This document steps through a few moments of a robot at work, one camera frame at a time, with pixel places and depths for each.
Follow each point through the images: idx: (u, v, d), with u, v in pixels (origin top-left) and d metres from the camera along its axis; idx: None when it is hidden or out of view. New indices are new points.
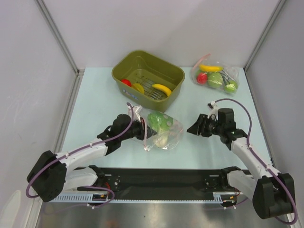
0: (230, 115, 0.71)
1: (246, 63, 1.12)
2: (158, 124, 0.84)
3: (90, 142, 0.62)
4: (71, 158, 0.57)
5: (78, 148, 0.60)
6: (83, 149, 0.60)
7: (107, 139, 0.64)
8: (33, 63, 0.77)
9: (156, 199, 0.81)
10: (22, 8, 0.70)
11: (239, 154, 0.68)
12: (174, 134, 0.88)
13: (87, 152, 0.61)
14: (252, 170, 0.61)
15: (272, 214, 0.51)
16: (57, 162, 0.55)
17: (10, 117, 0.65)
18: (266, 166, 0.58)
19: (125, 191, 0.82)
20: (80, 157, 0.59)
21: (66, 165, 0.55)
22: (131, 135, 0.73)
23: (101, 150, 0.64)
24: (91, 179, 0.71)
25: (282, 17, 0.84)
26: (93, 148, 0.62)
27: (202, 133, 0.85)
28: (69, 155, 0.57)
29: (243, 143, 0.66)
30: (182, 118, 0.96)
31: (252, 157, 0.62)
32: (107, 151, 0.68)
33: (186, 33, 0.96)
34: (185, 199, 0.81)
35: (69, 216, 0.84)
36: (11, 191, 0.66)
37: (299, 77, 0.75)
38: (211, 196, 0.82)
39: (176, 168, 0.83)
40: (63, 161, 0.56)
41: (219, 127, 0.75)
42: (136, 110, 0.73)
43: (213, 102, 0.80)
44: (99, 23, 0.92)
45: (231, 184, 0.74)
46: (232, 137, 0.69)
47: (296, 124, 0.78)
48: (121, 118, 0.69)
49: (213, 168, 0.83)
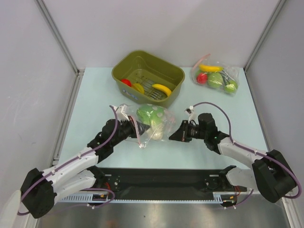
0: (210, 122, 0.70)
1: (246, 63, 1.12)
2: (148, 117, 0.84)
3: (79, 154, 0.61)
4: (57, 175, 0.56)
5: (65, 163, 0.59)
6: (71, 162, 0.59)
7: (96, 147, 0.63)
8: (33, 63, 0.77)
9: (156, 199, 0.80)
10: (22, 8, 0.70)
11: (229, 154, 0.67)
12: (168, 126, 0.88)
13: (76, 165, 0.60)
14: (244, 160, 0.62)
15: (280, 193, 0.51)
16: (43, 180, 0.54)
17: (9, 117, 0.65)
18: (254, 150, 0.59)
19: (125, 191, 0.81)
20: (67, 171, 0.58)
21: (52, 182, 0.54)
22: (124, 136, 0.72)
23: (92, 160, 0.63)
24: (90, 182, 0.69)
25: (282, 17, 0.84)
26: (82, 159, 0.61)
27: (185, 138, 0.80)
28: (55, 171, 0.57)
29: (228, 141, 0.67)
30: (182, 118, 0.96)
31: (240, 148, 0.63)
32: (99, 159, 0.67)
33: (186, 33, 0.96)
34: (185, 199, 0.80)
35: (69, 216, 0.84)
36: (11, 191, 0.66)
37: (300, 77, 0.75)
38: (211, 196, 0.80)
39: (176, 167, 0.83)
40: (50, 178, 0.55)
41: (201, 132, 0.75)
42: (120, 110, 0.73)
43: (191, 107, 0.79)
44: (99, 23, 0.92)
45: (234, 183, 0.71)
46: (217, 142, 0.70)
47: (297, 123, 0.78)
48: (111, 123, 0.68)
49: (212, 168, 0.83)
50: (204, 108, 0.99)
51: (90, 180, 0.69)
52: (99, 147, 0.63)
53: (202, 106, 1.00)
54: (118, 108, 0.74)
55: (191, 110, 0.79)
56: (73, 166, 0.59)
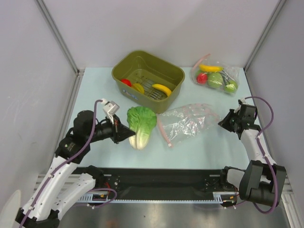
0: (251, 109, 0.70)
1: (246, 63, 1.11)
2: (136, 123, 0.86)
3: (49, 173, 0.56)
4: (38, 207, 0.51)
5: (39, 191, 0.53)
6: (46, 187, 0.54)
7: (69, 158, 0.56)
8: (33, 64, 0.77)
9: (156, 199, 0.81)
10: (22, 8, 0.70)
11: (244, 142, 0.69)
12: (201, 118, 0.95)
13: (52, 185, 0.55)
14: (251, 155, 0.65)
15: (251, 197, 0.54)
16: (27, 219, 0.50)
17: (10, 117, 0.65)
18: (265, 154, 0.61)
19: (125, 191, 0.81)
20: (47, 197, 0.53)
21: (36, 217, 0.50)
22: (100, 136, 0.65)
23: (69, 169, 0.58)
24: (90, 185, 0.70)
25: (282, 18, 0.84)
26: (56, 176, 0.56)
27: (223, 124, 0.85)
28: (33, 205, 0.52)
29: (253, 134, 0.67)
30: (213, 104, 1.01)
31: (256, 146, 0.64)
32: (78, 161, 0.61)
33: (186, 33, 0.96)
34: (185, 199, 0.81)
35: (69, 216, 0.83)
36: (11, 191, 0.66)
37: (299, 78, 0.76)
38: (211, 196, 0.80)
39: (175, 168, 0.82)
40: (31, 213, 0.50)
41: (237, 118, 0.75)
42: (109, 110, 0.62)
43: (242, 98, 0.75)
44: (99, 23, 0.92)
45: (229, 181, 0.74)
46: (245, 128, 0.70)
47: (296, 124, 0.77)
48: (83, 115, 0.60)
49: (213, 168, 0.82)
50: (215, 108, 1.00)
51: (90, 183, 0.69)
52: (72, 157, 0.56)
53: (210, 103, 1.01)
54: (108, 104, 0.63)
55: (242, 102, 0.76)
56: (49, 189, 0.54)
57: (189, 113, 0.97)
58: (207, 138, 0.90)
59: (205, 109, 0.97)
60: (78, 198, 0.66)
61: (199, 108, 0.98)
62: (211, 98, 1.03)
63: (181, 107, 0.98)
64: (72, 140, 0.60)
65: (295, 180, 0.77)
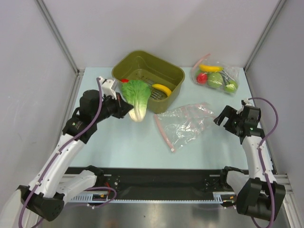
0: (253, 111, 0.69)
1: (246, 63, 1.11)
2: (132, 97, 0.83)
3: (57, 149, 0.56)
4: (45, 183, 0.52)
5: (45, 167, 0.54)
6: (53, 163, 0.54)
7: (76, 135, 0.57)
8: (33, 64, 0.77)
9: (156, 199, 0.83)
10: (22, 8, 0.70)
11: (246, 150, 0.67)
12: (201, 120, 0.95)
13: (60, 161, 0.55)
14: (251, 168, 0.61)
15: (248, 213, 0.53)
16: (33, 194, 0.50)
17: (10, 117, 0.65)
18: (265, 170, 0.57)
19: (125, 191, 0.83)
20: (54, 174, 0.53)
21: (43, 193, 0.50)
22: (106, 114, 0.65)
23: (76, 147, 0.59)
24: (91, 180, 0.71)
25: (282, 18, 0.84)
26: (63, 153, 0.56)
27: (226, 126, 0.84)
28: (40, 181, 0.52)
29: (255, 142, 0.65)
30: (213, 105, 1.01)
31: (257, 158, 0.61)
32: (85, 139, 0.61)
33: (186, 33, 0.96)
34: (185, 199, 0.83)
35: (69, 216, 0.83)
36: (11, 191, 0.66)
37: (299, 78, 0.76)
38: (211, 196, 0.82)
39: (177, 168, 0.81)
40: (38, 190, 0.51)
41: (240, 121, 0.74)
42: (110, 86, 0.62)
43: (246, 99, 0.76)
44: (99, 23, 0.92)
45: (227, 181, 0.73)
46: (248, 133, 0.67)
47: (296, 124, 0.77)
48: (89, 93, 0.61)
49: (213, 168, 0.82)
50: (215, 107, 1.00)
51: (91, 179, 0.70)
52: (79, 134, 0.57)
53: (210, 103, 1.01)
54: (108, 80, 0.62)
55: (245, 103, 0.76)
56: (55, 166, 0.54)
57: (190, 115, 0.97)
58: (207, 138, 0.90)
59: (205, 109, 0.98)
60: (76, 194, 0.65)
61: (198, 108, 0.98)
62: (211, 98, 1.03)
63: (180, 107, 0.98)
64: (79, 119, 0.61)
65: (294, 180, 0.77)
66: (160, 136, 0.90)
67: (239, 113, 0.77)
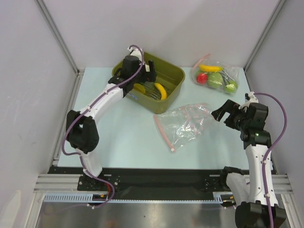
0: (261, 112, 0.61)
1: (246, 63, 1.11)
2: None
3: (105, 90, 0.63)
4: (94, 109, 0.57)
5: (95, 100, 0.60)
6: (100, 99, 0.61)
7: (121, 83, 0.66)
8: (33, 65, 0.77)
9: (156, 199, 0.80)
10: (22, 8, 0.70)
11: (248, 158, 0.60)
12: (201, 120, 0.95)
13: (106, 99, 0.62)
14: (251, 185, 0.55)
15: None
16: (83, 117, 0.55)
17: (10, 117, 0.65)
18: (267, 192, 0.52)
19: (125, 191, 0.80)
20: (100, 107, 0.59)
21: (92, 117, 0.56)
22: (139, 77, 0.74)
23: (118, 96, 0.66)
24: (98, 169, 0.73)
25: (282, 18, 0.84)
26: (109, 94, 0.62)
27: (225, 122, 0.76)
28: (90, 108, 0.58)
29: (260, 155, 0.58)
30: (214, 104, 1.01)
31: (260, 174, 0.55)
32: (124, 93, 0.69)
33: (186, 33, 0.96)
34: (185, 199, 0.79)
35: (69, 216, 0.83)
36: (11, 191, 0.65)
37: (299, 78, 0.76)
38: (211, 196, 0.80)
39: (176, 168, 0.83)
40: (88, 114, 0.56)
41: (244, 121, 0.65)
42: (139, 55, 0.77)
43: (251, 93, 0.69)
44: (99, 23, 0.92)
45: (227, 185, 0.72)
46: (254, 140, 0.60)
47: (296, 124, 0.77)
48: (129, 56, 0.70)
49: (213, 168, 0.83)
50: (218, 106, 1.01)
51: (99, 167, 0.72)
52: (122, 83, 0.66)
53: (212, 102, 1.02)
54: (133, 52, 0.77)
55: (249, 97, 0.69)
56: (104, 100, 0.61)
57: (189, 116, 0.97)
58: (207, 138, 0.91)
59: (205, 109, 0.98)
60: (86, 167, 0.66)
61: (197, 107, 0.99)
62: (212, 98, 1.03)
63: (180, 107, 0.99)
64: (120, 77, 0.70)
65: (295, 180, 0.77)
66: (160, 136, 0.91)
67: (243, 110, 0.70)
